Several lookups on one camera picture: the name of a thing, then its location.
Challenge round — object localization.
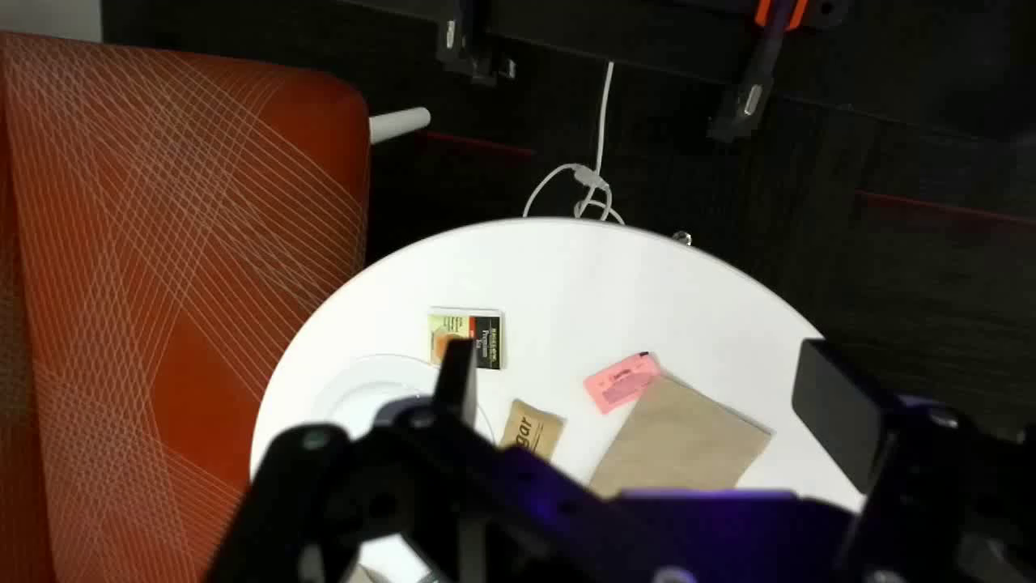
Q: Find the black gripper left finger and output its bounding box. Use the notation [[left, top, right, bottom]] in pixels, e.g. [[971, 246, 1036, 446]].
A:
[[431, 334, 482, 428]]

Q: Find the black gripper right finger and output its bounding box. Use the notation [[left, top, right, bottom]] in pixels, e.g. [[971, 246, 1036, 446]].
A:
[[791, 336, 900, 496]]

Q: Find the small dark block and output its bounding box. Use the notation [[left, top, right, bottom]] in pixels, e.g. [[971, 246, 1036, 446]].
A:
[[424, 306, 507, 371]]

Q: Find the small brown sachet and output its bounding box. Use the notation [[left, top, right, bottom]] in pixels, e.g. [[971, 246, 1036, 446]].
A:
[[497, 394, 568, 463]]

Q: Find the white round plate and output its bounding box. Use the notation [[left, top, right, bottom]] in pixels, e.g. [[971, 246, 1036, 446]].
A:
[[313, 349, 444, 437]]

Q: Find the pink sachet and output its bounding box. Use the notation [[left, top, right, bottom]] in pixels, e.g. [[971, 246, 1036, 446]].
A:
[[582, 349, 668, 418]]

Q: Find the brown paper napkin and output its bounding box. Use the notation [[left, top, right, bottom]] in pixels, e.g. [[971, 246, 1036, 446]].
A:
[[586, 368, 778, 503]]

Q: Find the white sofa leg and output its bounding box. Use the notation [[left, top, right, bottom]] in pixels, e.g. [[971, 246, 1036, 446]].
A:
[[365, 104, 433, 146]]

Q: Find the orange patterned sofa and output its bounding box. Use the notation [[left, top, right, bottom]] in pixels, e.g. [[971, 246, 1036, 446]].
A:
[[0, 30, 376, 583]]

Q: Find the black clamp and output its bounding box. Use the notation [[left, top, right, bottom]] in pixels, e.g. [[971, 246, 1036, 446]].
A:
[[433, 0, 520, 86]]

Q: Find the white cable bundle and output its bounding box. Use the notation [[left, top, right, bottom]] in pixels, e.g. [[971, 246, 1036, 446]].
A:
[[520, 58, 630, 231]]

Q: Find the orange handled clamp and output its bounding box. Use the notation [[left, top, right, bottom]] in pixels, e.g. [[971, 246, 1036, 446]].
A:
[[704, 0, 815, 146]]

